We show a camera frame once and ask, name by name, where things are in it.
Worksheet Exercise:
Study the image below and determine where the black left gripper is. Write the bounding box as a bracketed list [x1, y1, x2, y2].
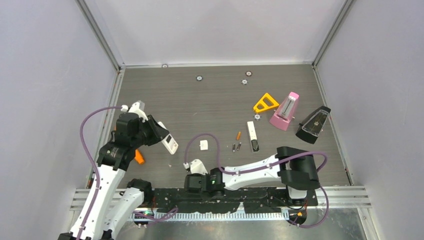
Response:
[131, 114, 169, 149]

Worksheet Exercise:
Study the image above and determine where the white remote control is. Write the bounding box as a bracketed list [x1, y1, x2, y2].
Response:
[158, 121, 179, 155]

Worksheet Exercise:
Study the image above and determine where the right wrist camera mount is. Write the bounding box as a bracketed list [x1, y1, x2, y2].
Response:
[183, 159, 209, 175]

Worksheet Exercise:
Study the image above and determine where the orange handle tool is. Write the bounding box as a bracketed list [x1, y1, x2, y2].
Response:
[134, 149, 145, 165]

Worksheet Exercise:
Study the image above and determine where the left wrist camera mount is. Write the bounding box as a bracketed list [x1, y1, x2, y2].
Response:
[120, 100, 148, 123]

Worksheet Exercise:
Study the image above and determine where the yellow triangular plastic frame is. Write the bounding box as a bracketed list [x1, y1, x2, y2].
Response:
[252, 92, 280, 114]

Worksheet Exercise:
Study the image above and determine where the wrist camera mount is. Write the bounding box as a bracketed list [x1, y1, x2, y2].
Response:
[120, 100, 148, 123]
[183, 159, 209, 175]

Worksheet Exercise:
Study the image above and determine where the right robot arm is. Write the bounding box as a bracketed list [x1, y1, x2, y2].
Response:
[184, 146, 321, 205]

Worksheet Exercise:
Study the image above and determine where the white battery cover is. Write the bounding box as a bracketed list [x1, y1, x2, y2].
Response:
[199, 139, 209, 151]

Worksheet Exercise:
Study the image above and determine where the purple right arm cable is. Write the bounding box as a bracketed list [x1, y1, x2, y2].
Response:
[183, 133, 330, 230]

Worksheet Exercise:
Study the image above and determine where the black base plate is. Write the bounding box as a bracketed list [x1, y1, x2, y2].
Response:
[151, 187, 318, 214]

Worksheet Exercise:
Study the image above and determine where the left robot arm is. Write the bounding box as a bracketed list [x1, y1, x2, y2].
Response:
[58, 112, 173, 240]

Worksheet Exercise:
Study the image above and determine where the pink metronome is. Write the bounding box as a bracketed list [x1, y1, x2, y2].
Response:
[269, 92, 300, 131]

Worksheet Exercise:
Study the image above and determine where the slim white black remote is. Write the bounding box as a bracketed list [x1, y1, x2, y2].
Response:
[246, 121, 260, 153]

